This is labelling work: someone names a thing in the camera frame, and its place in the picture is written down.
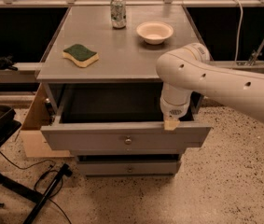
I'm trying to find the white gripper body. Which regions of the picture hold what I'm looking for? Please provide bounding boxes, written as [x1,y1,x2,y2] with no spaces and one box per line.
[160,83,192,119]

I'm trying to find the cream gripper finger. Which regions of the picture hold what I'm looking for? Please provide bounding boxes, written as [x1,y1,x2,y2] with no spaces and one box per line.
[164,117,180,131]

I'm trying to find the grey top drawer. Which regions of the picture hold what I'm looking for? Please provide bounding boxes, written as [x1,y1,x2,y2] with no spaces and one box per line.
[41,84,211,156]

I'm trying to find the grey drawer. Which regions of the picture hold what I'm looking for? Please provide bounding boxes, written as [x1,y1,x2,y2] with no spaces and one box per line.
[41,84,211,156]
[77,161,180,175]

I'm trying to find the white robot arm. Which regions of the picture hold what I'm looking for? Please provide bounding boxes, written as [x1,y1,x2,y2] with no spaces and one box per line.
[156,43,264,131]

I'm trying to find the grey bottom drawer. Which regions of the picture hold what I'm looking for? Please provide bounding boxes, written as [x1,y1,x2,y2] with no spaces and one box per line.
[77,161,180,175]

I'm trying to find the grey drawer cabinet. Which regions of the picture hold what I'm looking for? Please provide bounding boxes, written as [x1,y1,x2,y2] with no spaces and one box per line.
[37,6,202,164]

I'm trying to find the white bowl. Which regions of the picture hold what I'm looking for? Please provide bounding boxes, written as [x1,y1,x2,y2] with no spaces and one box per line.
[136,21,174,45]

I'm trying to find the green yellow sponge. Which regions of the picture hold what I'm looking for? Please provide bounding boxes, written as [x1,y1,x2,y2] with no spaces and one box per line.
[63,44,99,68]

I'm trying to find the silver soda can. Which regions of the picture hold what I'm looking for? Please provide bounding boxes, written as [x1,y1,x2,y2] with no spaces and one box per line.
[110,0,127,29]

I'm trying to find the black stand leg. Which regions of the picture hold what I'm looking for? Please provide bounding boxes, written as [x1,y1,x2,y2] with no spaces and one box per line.
[23,164,72,224]

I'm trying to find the cardboard box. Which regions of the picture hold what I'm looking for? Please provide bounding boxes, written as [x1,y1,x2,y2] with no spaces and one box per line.
[20,84,71,158]

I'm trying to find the white cable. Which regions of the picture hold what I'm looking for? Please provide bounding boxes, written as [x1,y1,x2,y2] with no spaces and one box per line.
[230,0,244,63]

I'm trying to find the metal rail frame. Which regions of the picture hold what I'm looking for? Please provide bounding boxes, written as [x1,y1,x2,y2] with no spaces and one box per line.
[0,0,264,82]

